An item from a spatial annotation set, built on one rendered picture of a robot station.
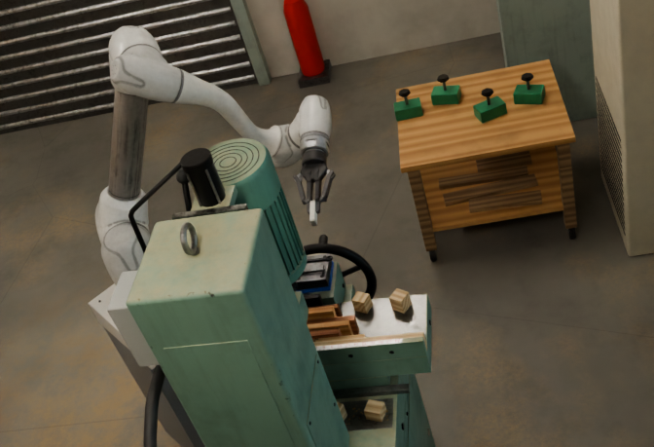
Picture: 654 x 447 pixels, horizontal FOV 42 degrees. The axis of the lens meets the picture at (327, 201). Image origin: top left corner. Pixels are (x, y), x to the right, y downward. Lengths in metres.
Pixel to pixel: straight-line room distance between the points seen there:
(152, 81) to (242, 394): 1.05
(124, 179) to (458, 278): 1.46
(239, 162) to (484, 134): 1.72
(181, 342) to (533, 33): 2.75
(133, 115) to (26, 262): 2.06
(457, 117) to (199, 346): 2.11
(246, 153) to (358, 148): 2.60
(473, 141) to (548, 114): 0.31
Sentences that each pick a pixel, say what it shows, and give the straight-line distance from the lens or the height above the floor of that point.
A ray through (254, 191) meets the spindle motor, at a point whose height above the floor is 1.47.
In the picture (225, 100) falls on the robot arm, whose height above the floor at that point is 1.25.
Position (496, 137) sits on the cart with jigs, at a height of 0.53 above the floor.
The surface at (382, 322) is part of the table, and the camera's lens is 2.18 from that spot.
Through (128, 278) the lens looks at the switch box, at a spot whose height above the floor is 1.48.
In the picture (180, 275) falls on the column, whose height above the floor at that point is 1.52.
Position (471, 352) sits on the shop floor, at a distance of 3.26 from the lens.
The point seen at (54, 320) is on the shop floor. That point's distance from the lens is 4.13.
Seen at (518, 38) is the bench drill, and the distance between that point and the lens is 4.00.
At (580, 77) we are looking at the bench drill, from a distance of 4.15.
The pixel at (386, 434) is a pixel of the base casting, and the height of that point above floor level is 0.80.
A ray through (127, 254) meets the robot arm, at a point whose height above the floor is 0.93.
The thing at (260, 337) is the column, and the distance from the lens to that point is 1.53.
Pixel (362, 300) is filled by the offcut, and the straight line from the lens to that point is 2.19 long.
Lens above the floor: 2.46
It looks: 37 degrees down
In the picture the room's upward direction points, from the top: 18 degrees counter-clockwise
